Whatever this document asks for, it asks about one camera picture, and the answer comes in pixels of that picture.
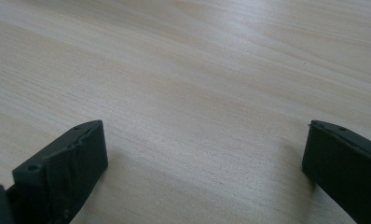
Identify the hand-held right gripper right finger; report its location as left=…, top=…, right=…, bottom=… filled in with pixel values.
left=301, top=119, right=371, bottom=224

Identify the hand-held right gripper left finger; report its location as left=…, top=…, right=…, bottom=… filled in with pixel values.
left=11, top=119, right=109, bottom=224

